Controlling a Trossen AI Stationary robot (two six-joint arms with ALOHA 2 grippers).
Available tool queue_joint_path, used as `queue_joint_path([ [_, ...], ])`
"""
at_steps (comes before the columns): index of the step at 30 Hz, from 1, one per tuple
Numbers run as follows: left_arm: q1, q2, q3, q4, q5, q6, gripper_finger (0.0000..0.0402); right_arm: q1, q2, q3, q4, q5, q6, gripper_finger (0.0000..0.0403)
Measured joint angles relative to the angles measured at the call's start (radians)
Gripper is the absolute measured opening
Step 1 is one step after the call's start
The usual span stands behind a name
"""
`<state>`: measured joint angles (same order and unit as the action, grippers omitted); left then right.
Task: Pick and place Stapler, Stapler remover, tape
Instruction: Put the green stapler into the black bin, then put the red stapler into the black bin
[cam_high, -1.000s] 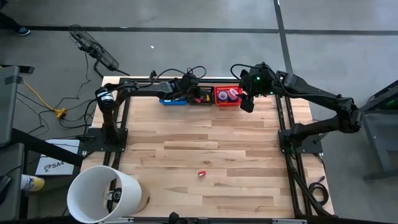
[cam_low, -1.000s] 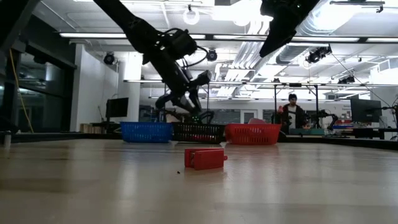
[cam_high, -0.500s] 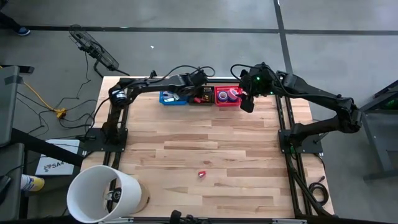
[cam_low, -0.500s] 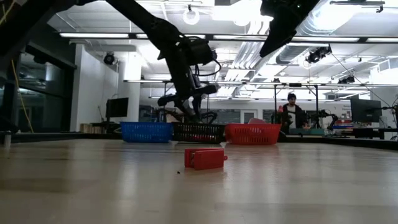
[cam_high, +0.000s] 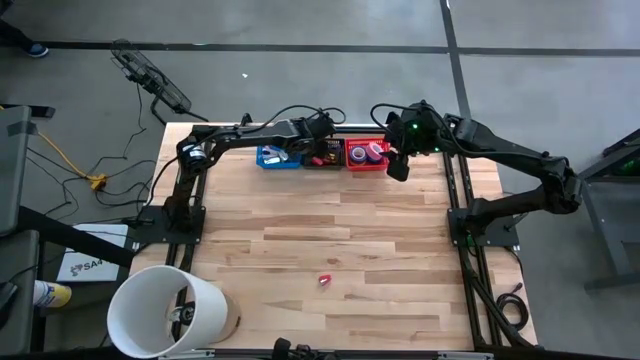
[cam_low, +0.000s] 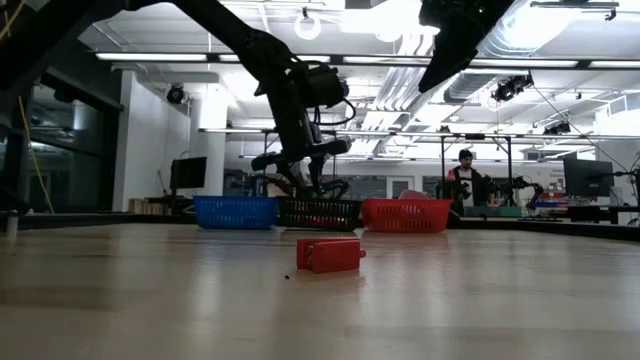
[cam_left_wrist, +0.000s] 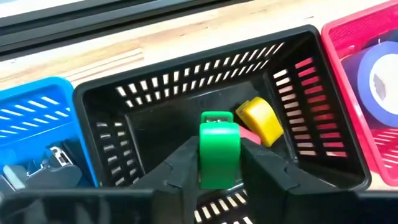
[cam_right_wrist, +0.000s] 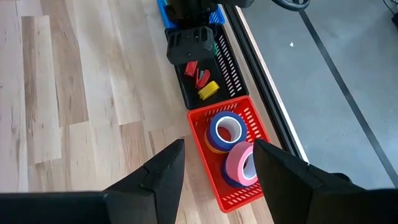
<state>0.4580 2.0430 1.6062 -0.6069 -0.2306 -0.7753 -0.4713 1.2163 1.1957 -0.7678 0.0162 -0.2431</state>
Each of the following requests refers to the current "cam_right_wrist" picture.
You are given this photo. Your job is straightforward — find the red plastic basket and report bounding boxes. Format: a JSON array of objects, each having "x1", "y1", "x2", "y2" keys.
[{"x1": 187, "y1": 95, "x2": 271, "y2": 214}]

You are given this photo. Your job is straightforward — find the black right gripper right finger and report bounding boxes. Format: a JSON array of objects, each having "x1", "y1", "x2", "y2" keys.
[{"x1": 253, "y1": 139, "x2": 364, "y2": 224}]

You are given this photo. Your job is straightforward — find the yellow block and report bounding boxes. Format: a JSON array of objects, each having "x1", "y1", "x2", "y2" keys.
[{"x1": 197, "y1": 80, "x2": 220, "y2": 101}]

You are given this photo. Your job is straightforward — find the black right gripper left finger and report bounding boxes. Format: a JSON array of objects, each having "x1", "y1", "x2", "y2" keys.
[{"x1": 104, "y1": 139, "x2": 185, "y2": 224}]

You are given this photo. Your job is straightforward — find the red cylinder block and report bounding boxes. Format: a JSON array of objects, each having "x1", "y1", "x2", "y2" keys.
[{"x1": 183, "y1": 60, "x2": 199, "y2": 77}]

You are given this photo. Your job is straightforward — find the pink tape roll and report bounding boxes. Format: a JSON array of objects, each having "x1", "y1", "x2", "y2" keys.
[{"x1": 224, "y1": 141, "x2": 259, "y2": 187}]

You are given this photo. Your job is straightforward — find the black aluminium table frame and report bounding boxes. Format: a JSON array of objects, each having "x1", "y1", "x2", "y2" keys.
[{"x1": 222, "y1": 4, "x2": 310, "y2": 162}]

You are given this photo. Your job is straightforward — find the red mini stapler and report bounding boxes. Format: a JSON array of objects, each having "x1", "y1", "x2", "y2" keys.
[{"x1": 195, "y1": 68, "x2": 211, "y2": 90}]

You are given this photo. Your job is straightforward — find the blue tape roll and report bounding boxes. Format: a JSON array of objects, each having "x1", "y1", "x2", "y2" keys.
[
  {"x1": 206, "y1": 111, "x2": 249, "y2": 152},
  {"x1": 220, "y1": 161, "x2": 246, "y2": 189}
]

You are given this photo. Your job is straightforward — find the yellow tape roll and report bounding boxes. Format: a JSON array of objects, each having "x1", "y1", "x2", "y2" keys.
[{"x1": 203, "y1": 129, "x2": 229, "y2": 155}]

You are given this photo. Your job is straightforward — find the blue plastic basket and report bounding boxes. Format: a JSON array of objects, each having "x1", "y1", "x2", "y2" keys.
[{"x1": 155, "y1": 0, "x2": 226, "y2": 29}]

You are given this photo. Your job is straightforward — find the black plastic basket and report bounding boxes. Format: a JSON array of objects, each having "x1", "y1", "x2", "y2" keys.
[{"x1": 164, "y1": 23, "x2": 249, "y2": 111}]

